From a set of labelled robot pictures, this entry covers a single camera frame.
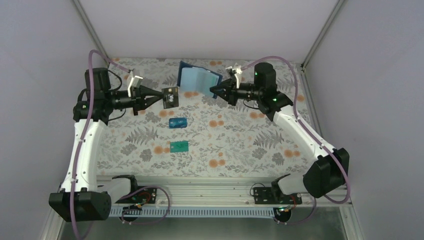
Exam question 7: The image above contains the black credit card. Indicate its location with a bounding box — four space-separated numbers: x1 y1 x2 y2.
162 86 179 109

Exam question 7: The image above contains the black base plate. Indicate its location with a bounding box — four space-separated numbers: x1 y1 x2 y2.
116 187 158 205
252 186 303 205

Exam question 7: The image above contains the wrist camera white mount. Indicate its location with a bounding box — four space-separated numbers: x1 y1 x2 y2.
225 64 243 89
126 69 144 98

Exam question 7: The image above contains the floral patterned table mat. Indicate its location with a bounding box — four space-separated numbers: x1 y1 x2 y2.
75 56 327 178

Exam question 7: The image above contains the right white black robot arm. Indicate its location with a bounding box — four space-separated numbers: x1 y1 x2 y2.
210 62 350 204

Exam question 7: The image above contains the grey slotted cable duct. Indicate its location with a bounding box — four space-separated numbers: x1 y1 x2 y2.
109 206 275 219

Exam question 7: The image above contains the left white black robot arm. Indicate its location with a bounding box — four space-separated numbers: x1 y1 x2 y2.
48 67 164 223

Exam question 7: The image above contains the aluminium rail frame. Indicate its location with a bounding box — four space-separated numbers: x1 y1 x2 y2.
135 175 352 208

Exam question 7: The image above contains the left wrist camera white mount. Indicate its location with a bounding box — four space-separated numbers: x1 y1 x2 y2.
126 69 144 98

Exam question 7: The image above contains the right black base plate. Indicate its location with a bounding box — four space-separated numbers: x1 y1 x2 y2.
252 186 303 205

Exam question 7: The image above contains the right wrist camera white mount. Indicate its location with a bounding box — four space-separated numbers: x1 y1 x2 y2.
225 64 243 89

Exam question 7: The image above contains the green credit card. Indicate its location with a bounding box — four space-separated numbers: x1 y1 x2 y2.
170 140 189 153

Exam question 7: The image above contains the blue card holder wallet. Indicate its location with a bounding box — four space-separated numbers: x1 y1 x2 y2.
177 61 223 99

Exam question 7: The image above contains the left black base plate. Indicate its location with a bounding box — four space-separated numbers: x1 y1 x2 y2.
116 187 158 205

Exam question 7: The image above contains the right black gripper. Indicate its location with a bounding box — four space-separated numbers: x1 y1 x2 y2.
210 77 263 106

